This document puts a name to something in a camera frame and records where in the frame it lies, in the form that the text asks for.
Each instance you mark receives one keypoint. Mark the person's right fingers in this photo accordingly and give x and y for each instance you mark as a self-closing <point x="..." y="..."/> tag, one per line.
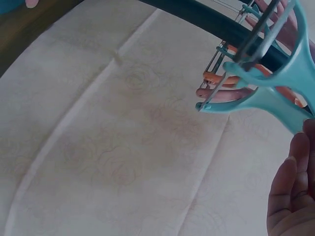
<point x="299" y="150"/>

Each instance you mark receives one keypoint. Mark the person's left fingers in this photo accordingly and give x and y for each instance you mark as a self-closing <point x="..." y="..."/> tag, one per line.
<point x="32" y="3"/>

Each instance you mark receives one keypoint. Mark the teal plastic vegetable peeler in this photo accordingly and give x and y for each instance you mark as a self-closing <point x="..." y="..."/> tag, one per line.
<point x="278" y="98"/>

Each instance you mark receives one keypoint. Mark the person's right hand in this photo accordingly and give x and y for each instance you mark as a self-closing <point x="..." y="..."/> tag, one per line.
<point x="295" y="196"/>

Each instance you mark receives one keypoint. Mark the person's left hand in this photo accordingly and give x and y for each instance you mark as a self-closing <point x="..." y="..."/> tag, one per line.
<point x="32" y="3"/>

